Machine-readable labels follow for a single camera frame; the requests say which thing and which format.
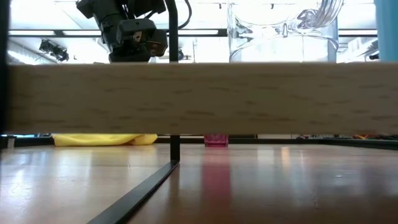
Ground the red translucent plastic cup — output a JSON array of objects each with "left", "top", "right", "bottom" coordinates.
[{"left": 203, "top": 134, "right": 229, "bottom": 148}]

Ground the clear glass jar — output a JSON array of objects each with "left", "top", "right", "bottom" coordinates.
[{"left": 226, "top": 0, "right": 345, "bottom": 63}]

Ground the blue plastic mug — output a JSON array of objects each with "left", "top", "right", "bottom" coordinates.
[{"left": 374, "top": 0, "right": 398, "bottom": 62}]

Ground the wooden shelf board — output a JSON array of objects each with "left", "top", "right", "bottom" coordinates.
[{"left": 5, "top": 62, "right": 398, "bottom": 136}]

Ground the black ceiling fixture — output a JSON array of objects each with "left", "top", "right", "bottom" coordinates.
[{"left": 38, "top": 39, "right": 70, "bottom": 62}]

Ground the yellow cloth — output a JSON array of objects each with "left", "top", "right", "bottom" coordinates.
[{"left": 52, "top": 133, "right": 159, "bottom": 147}]

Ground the black cable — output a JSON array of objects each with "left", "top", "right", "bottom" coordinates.
[{"left": 177, "top": 0, "right": 193, "bottom": 30}]

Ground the black horizontal frame bar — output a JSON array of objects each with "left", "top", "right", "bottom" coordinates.
[{"left": 8, "top": 28, "right": 377, "bottom": 39}]

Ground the black table edge rail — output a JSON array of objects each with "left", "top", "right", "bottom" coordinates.
[{"left": 0, "top": 136, "right": 398, "bottom": 151}]

